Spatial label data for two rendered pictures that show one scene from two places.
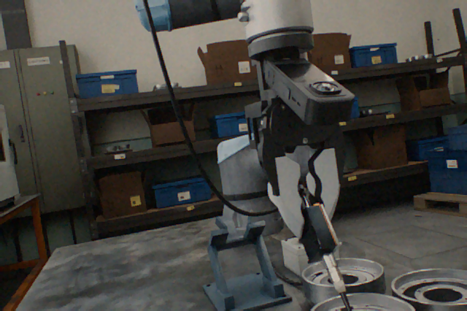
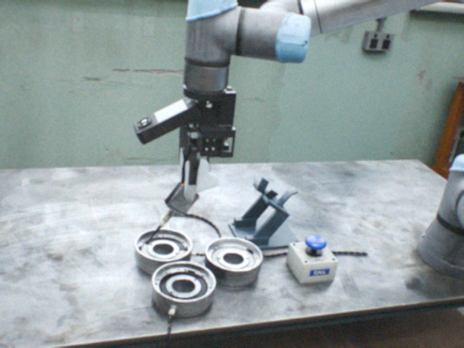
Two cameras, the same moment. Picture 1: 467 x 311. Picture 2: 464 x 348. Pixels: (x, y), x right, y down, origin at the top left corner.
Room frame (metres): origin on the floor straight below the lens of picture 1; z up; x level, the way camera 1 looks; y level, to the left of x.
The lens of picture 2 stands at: (0.46, -0.90, 1.37)
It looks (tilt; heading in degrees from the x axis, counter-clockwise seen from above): 25 degrees down; 85
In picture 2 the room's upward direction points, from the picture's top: 7 degrees clockwise
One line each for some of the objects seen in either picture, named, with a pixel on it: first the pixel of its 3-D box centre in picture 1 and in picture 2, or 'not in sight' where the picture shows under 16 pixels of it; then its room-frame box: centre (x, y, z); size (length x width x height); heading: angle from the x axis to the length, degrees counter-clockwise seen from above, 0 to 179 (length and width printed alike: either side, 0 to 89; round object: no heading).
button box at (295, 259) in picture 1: (309, 252); (314, 260); (0.71, -0.10, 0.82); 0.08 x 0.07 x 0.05; 14
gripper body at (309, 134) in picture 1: (284, 97); (206, 121); (0.48, -0.07, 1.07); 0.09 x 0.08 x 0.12; 15
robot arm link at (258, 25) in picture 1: (275, 22); (205, 75); (0.48, -0.07, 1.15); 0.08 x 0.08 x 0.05
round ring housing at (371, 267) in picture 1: (344, 285); (233, 262); (0.56, -0.12, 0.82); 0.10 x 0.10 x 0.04
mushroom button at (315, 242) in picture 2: not in sight; (314, 249); (0.71, -0.10, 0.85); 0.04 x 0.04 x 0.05
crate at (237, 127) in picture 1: (238, 124); not in sight; (4.27, -0.10, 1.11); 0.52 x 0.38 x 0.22; 104
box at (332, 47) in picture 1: (320, 56); not in sight; (4.50, -1.05, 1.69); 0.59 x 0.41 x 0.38; 109
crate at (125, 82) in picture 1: (108, 87); not in sight; (3.98, 1.04, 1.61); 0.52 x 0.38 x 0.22; 107
